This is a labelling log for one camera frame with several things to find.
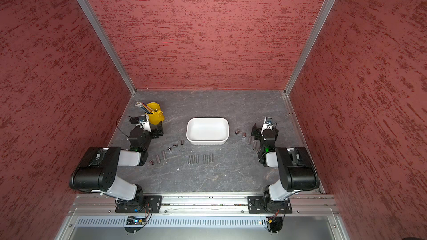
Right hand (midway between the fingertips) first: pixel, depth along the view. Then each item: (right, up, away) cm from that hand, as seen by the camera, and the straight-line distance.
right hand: (262, 126), depth 94 cm
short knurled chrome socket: (-62, -18, -7) cm, 65 cm away
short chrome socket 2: (-10, -6, +3) cm, 12 cm away
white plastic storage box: (-33, -3, +4) cm, 33 cm away
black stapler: (-79, +3, +8) cm, 80 cm away
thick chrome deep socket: (-59, -17, -7) cm, 61 cm away
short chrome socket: (-47, -9, 0) cm, 48 cm away
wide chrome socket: (-51, -11, -2) cm, 52 cm away
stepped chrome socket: (-15, -4, +3) cm, 15 cm away
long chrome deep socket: (-7, -8, +1) cm, 11 cm away
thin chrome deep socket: (-41, -17, -7) cm, 45 cm away
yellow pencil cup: (-63, +5, +3) cm, 63 cm away
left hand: (-63, +1, -1) cm, 63 cm away
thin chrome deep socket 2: (-37, -17, -7) cm, 41 cm away
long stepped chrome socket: (-56, -15, -5) cm, 59 cm away
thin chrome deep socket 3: (-34, -17, -6) cm, 38 cm away
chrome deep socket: (-5, -11, 0) cm, 12 cm away
